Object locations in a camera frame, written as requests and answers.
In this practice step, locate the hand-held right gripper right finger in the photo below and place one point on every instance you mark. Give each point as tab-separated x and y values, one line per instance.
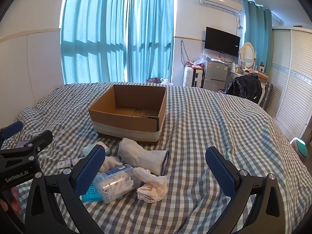
220	173

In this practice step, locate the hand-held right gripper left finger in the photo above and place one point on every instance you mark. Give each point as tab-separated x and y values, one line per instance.
89	173

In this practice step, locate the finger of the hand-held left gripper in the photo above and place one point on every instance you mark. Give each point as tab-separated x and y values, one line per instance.
41	139
13	128

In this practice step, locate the teal blister pack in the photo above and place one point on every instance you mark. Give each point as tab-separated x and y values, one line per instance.
91	196

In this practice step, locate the small white sock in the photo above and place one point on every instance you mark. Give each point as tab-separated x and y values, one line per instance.
111	163

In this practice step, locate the light blue tissue packet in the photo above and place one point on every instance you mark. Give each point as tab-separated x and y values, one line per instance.
89	149

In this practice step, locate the white cream tube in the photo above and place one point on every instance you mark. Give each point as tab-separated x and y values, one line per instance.
67	163

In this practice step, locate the clear plastic swab container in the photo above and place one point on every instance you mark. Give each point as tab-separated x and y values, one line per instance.
117	182

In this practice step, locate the large white sock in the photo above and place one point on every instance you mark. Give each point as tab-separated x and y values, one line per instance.
143	157

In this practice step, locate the cardboard box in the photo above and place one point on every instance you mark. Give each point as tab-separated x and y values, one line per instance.
124	124

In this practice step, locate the white lace cloth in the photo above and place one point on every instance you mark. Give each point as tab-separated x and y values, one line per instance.
152	187

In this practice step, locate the person's left hand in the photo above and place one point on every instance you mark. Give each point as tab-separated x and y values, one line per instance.
13	204

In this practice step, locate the purple phone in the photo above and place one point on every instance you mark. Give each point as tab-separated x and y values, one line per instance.
22	144

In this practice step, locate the checkered blanket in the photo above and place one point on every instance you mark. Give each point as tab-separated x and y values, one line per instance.
207	126

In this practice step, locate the teal and pink object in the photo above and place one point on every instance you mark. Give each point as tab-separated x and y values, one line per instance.
301	147

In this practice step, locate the black jacket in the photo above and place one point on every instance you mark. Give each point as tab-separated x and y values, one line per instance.
245	87

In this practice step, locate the grey suitcase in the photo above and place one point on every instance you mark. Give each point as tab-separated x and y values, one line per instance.
267	96

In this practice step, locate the silver mini fridge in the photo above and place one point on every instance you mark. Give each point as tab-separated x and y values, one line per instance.
215	75

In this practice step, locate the white dressing table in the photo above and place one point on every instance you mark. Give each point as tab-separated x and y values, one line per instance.
234	75

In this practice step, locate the white suitcase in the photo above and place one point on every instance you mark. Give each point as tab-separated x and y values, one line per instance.
191	76

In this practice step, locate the white plastic bag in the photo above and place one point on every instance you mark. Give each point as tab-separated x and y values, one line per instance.
165	81

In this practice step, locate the dark dotted bag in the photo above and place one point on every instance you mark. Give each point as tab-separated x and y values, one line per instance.
153	80

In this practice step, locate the wide teal curtain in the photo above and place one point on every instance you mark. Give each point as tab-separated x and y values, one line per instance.
92	36

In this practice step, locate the white slatted wardrobe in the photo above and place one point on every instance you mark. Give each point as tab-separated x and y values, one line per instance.
292	82

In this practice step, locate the clear plastic bag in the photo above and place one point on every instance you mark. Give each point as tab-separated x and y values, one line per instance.
201	58

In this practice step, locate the white oval mirror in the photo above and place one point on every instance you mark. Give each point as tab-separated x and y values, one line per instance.
248	54

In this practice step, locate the narrow teal curtain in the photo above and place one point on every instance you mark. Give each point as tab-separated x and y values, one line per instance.
258	34

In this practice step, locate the white air conditioner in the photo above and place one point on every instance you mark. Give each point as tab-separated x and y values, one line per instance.
219	2

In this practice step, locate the black wall television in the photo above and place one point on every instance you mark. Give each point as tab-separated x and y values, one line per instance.
221	41

